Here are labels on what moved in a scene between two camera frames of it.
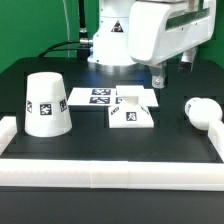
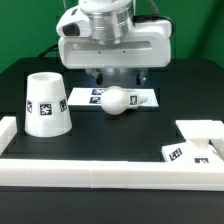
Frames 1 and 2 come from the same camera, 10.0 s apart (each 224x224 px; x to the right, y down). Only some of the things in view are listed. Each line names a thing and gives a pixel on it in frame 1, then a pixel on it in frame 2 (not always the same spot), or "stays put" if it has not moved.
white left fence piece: x=8 y=130 stays put
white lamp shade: x=47 y=108 stays put
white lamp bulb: x=202 y=111 -> x=116 y=100
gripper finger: x=158 y=75 -> x=98 y=76
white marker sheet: x=112 y=96 stays put
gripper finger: x=187 y=60 -> x=139 y=76
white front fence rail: x=112 y=174 stays put
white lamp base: x=131 y=108 -> x=196 y=149
